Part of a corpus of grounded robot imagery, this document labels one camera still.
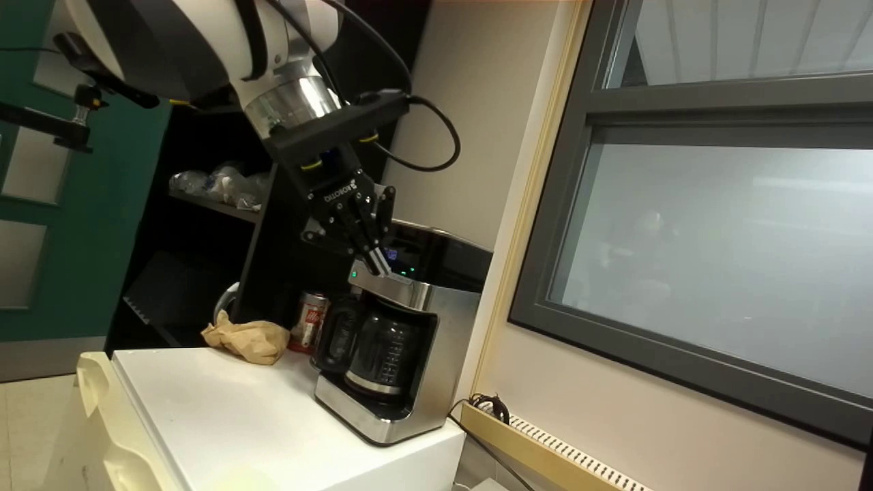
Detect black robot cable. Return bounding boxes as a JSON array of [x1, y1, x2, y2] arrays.
[[320, 0, 464, 175]]

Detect black steel coffee maker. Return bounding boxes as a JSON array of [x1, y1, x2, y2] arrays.
[[314, 220, 492, 445]]

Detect clear plastic bags on shelf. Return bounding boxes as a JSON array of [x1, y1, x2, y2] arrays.
[[170, 164, 271, 213]]

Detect red soda can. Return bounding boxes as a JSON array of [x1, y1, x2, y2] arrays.
[[289, 292, 330, 352]]

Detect black shelving unit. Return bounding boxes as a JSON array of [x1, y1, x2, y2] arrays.
[[109, 0, 432, 348]]

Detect beige baseboard heater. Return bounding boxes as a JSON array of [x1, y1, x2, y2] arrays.
[[459, 404, 653, 491]]

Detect crumpled brown paper bag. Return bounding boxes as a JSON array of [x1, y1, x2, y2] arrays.
[[203, 311, 289, 364]]

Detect white mini fridge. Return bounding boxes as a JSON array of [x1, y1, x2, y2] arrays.
[[78, 348, 464, 491]]

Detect grey framed window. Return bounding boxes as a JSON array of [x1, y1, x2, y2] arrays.
[[510, 0, 873, 447]]

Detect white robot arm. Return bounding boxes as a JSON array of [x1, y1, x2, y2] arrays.
[[57, 0, 409, 274]]

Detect black power cable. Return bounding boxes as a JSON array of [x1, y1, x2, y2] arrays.
[[444, 390, 513, 430]]

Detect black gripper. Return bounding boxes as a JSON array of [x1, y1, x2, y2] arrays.
[[264, 90, 409, 274]]

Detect glass coffee carafe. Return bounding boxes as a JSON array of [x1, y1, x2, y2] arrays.
[[322, 296, 434, 397]]

